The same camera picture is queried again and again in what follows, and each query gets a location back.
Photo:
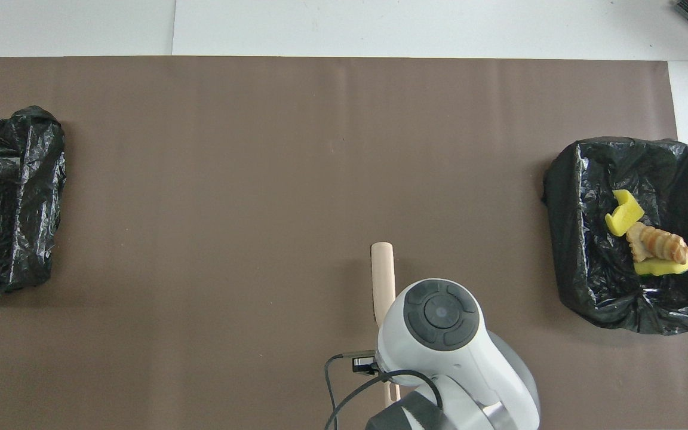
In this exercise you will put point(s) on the yellow sponge green scourer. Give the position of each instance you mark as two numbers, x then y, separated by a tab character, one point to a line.
660	267

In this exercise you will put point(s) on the plain yellow sponge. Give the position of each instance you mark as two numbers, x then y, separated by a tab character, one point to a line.
622	218

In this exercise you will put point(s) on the brown table mat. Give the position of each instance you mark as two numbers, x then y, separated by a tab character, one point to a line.
200	179

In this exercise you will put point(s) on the bin lined black plastic bag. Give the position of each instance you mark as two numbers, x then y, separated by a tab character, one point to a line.
15	197
619	298

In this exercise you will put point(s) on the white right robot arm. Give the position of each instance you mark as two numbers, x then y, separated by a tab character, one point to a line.
445	346

